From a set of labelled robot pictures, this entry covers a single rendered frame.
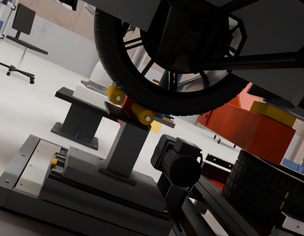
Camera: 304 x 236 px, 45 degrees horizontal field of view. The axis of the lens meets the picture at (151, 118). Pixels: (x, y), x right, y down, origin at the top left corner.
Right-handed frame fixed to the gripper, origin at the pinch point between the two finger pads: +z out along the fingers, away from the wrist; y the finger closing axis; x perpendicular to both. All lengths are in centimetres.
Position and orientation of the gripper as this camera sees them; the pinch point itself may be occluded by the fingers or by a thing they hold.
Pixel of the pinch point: (126, 23)
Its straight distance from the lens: 185.0
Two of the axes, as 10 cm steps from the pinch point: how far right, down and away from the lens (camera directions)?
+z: 1.8, 1.7, -9.7
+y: -9.0, -3.8, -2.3
